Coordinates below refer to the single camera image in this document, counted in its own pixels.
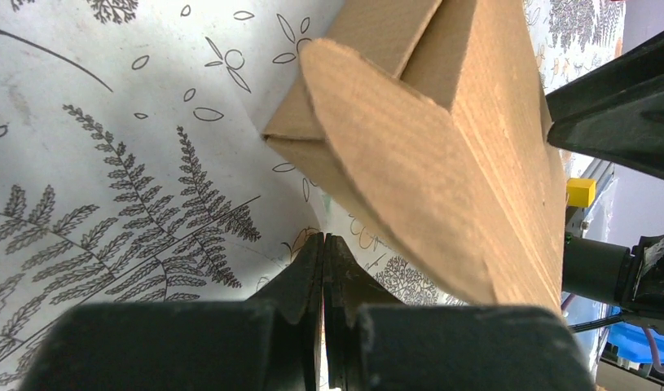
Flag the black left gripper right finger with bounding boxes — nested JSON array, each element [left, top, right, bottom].
[[323, 235, 596, 390]]

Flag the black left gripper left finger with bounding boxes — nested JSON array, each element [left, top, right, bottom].
[[20, 233, 324, 390]]

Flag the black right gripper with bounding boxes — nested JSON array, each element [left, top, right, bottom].
[[546, 31, 664, 324]]

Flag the cardboard box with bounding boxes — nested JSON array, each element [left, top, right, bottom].
[[263, 1, 566, 314]]

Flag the small yellow cube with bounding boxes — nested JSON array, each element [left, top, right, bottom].
[[566, 178, 596, 208]]

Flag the floral patterned tablecloth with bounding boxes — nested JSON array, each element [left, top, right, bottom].
[[0, 0, 627, 391]]

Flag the aluminium frame rail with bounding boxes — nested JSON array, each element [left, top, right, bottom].
[[565, 154, 617, 241]]

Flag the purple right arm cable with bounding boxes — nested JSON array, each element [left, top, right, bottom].
[[559, 291, 664, 376]]

